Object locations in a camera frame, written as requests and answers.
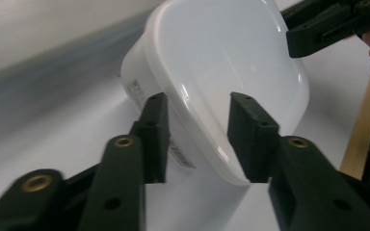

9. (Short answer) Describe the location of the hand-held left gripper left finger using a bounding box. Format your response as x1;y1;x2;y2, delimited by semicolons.
76;91;172;231

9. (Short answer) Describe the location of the white plastic container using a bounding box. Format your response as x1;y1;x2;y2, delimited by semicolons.
119;0;311;187

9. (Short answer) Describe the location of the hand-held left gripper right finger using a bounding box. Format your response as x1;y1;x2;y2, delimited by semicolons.
226;91;370;231

